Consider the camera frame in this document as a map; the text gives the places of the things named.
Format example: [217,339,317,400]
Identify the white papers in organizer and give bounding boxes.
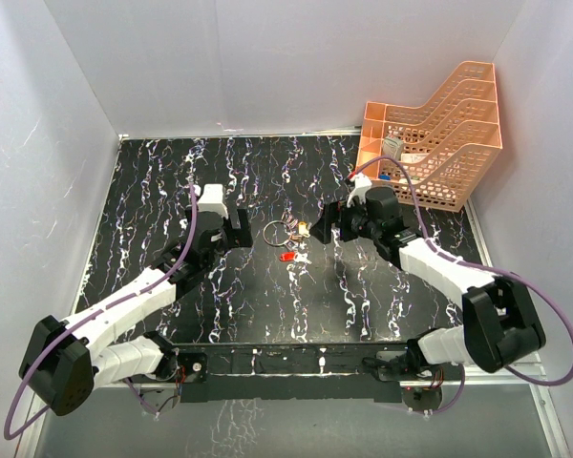
[401,153,429,164]

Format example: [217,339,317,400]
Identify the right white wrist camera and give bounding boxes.
[346,173,372,208]

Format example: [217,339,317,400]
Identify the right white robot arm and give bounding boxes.
[309,187,546,379]

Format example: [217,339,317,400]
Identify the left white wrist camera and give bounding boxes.
[194,183,228,219]

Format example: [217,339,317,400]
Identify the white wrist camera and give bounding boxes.
[346,173,372,208]
[194,183,228,219]

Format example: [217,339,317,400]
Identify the orange plastic file organizer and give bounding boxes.
[356,61,502,212]

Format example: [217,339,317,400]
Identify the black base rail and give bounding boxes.
[171,342,464,406]

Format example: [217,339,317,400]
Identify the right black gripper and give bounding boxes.
[308,194,380,244]

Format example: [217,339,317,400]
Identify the large silver keyring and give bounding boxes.
[262,219,291,248]

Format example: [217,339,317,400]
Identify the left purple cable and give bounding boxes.
[3,180,200,441]

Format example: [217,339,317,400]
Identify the small box in organizer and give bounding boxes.
[382,135,405,161]

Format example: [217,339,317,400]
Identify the bunch of brass keys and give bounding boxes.
[286,219,310,241]

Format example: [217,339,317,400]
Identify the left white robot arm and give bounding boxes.
[19,208,252,416]

